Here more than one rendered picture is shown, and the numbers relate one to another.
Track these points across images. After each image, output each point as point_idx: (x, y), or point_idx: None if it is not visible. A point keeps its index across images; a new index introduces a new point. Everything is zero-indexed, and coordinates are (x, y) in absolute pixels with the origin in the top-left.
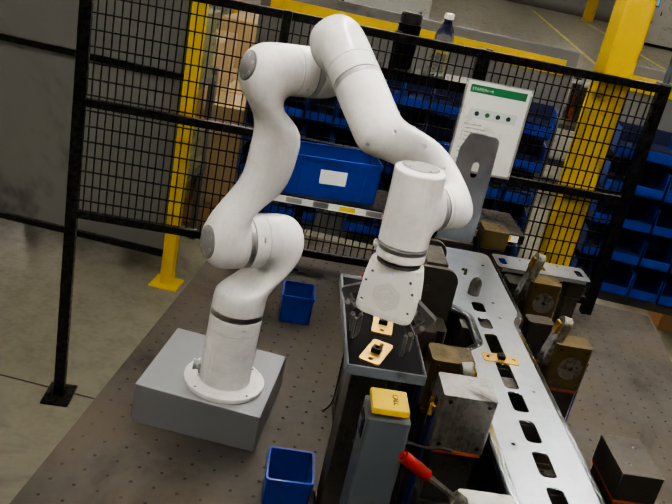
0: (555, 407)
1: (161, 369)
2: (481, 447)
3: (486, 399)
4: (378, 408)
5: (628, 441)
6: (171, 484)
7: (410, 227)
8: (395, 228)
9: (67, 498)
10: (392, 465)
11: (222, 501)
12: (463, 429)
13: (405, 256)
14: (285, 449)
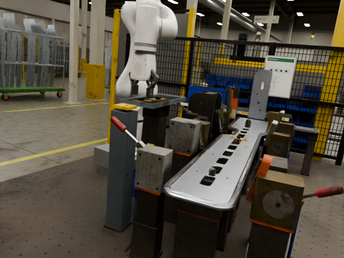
0: (253, 151)
1: (108, 145)
2: (190, 150)
3: (190, 123)
4: (115, 105)
5: (278, 157)
6: (89, 179)
7: (140, 30)
8: (135, 33)
9: (48, 176)
10: (123, 135)
11: (104, 186)
12: (180, 139)
13: (140, 45)
14: (134, 169)
